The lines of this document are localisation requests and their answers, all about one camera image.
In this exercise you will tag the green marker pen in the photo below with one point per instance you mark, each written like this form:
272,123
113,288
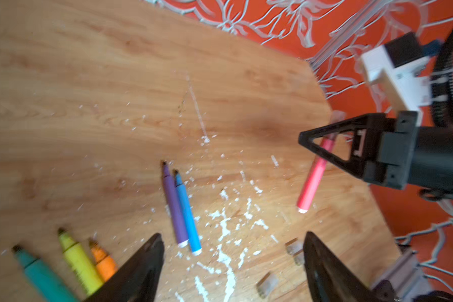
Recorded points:
48,284

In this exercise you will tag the yellow marker pen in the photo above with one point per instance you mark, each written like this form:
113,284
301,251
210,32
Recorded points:
79,262

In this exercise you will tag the blue marker pen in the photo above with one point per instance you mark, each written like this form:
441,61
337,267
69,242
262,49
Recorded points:
189,220

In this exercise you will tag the pink marker pen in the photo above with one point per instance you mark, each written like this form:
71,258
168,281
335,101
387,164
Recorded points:
315,175

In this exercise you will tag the purple marker pen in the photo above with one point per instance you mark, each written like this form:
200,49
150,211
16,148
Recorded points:
174,207

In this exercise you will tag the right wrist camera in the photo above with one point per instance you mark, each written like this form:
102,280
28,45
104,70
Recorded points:
397,66

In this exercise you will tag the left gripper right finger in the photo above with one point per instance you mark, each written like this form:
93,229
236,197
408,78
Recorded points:
330,280

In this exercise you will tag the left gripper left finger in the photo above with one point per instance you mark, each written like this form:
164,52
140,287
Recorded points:
138,278

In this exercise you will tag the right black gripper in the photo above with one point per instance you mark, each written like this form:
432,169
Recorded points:
389,152

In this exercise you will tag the orange marker pen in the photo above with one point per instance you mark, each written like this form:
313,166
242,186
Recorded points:
104,263

